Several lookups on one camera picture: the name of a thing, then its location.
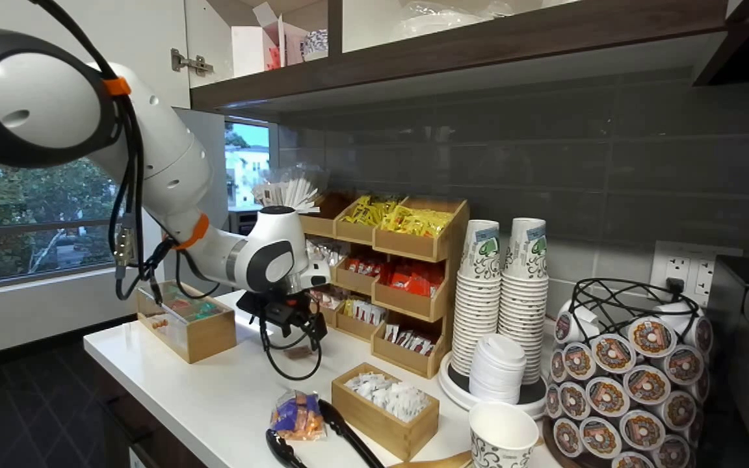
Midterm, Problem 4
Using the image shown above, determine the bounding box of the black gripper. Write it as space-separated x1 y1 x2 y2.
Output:
238 290 329 338

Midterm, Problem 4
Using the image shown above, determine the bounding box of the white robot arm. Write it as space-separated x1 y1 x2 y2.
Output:
0 29 329 341

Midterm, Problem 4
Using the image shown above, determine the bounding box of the tiered wooden condiment organizer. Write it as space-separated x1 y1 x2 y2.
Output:
300 197 468 376

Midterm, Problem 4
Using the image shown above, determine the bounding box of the colourful snack packet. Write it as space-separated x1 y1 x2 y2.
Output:
271 393 326 442

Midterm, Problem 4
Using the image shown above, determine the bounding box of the wooden tea bag box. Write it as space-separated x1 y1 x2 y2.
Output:
130 282 238 363

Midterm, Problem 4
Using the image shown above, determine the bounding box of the white stir sticks bundle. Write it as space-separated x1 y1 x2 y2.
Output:
255 178 317 213

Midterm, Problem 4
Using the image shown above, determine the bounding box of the small wooden creamer box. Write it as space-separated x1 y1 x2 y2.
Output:
330 363 441 459

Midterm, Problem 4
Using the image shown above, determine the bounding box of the left paper cup stack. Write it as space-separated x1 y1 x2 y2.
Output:
451 217 500 376

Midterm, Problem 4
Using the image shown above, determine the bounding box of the paper cup stack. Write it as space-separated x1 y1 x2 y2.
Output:
500 215 550 384
451 217 500 376

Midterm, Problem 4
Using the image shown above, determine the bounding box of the white cup lids stack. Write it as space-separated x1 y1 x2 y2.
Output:
468 333 525 403

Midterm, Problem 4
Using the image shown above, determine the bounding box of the right paper cup stack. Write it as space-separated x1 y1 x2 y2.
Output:
500 215 550 384

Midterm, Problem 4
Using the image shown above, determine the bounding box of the single patterned paper cup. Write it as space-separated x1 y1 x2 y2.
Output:
468 401 541 468

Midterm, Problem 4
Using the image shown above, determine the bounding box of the dark wooden shelf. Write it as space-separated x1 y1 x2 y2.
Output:
191 0 749 120

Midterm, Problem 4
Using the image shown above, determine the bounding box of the wire coffee pod carousel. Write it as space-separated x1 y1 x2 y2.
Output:
545 277 715 468

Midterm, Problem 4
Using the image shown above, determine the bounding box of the white wall outlet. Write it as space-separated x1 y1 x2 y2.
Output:
651 241 738 307

